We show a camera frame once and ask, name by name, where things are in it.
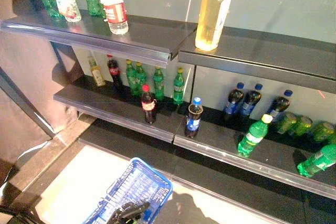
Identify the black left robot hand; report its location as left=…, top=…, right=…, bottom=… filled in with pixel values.
left=106, top=200, right=151, bottom=224

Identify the blue plastic shopping basket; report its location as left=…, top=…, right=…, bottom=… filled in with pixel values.
left=82, top=157, right=174, bottom=224

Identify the coca-cola bottle red cap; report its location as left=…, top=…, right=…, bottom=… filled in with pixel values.
left=141, top=84, right=158, bottom=125
left=106, top=54, right=123, bottom=92

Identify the small yellow tea bottle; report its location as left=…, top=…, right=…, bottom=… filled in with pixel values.
left=87, top=50, right=106, bottom=88

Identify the grey metal pole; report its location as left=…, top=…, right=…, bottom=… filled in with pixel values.
left=0, top=68, right=57, bottom=140

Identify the clear water bottle red label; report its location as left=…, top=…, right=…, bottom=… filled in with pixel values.
left=94, top=0, right=130, bottom=35

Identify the large yellow tea bottle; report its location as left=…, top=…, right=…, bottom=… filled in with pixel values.
left=194, top=0, right=233, bottom=51

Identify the black shelf board metal edge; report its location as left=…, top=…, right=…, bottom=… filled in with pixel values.
left=177, top=26, right=336, bottom=95

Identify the black shelf board clear rail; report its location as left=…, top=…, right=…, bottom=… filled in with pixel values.
left=173, top=105, right=336, bottom=201
left=0, top=8, right=197, bottom=69
left=53, top=76, right=184, bottom=145

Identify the dark shelf side bracket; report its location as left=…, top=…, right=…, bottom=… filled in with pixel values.
left=51, top=41, right=85, bottom=84

